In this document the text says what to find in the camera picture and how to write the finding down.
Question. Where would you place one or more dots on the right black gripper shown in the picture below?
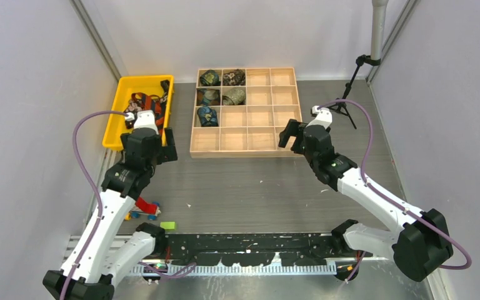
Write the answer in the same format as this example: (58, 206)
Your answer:
(295, 129)

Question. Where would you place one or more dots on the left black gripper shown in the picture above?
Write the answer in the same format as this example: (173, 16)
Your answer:
(168, 152)

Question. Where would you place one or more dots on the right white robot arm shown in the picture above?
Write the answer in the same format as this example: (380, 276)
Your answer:
(415, 240)

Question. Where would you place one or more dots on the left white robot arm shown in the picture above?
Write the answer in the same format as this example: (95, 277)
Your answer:
(91, 271)

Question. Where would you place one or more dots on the rolled blue teal tie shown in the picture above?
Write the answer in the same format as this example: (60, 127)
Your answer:
(207, 116)

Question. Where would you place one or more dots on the wooden grid organizer box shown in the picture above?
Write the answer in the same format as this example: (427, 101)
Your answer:
(250, 130)

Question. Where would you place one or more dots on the black pink floral tie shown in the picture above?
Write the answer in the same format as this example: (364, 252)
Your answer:
(162, 99)

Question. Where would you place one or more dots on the yellow plastic bin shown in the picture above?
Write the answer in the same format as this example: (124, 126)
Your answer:
(134, 95)

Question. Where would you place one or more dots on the colourful toy car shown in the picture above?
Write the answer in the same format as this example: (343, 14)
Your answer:
(143, 208)

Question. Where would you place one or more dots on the rolled blue gold tie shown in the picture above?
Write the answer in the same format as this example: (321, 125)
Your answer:
(208, 97)

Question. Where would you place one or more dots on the rolled beige paisley tie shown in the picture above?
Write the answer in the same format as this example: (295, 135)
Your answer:
(234, 97)

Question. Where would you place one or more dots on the green block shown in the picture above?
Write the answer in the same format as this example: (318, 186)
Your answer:
(169, 225)

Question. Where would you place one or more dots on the rolled dark floral tie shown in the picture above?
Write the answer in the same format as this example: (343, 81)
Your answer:
(236, 77)

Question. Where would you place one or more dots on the rolled green paisley tie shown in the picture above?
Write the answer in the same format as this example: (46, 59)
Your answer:
(210, 77)

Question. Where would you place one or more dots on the grey metal pole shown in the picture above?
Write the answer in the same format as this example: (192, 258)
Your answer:
(379, 8)

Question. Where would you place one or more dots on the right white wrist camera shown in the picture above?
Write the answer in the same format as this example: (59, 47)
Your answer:
(322, 117)

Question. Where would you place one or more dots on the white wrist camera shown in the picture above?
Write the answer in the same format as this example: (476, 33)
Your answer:
(322, 117)
(142, 119)

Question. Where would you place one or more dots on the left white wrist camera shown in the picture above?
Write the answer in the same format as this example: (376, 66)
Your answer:
(142, 119)

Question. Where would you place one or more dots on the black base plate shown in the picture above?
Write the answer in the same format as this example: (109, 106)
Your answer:
(293, 249)

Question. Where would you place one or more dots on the aluminium front rail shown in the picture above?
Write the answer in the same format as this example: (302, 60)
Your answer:
(156, 267)

